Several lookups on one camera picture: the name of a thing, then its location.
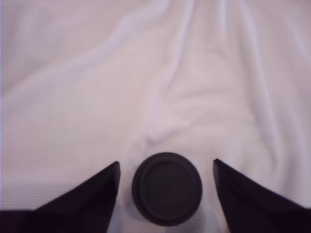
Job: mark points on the grey coffee capsule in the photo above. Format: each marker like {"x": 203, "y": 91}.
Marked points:
{"x": 167, "y": 189}

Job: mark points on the white cloth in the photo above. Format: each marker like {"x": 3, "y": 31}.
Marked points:
{"x": 145, "y": 85}

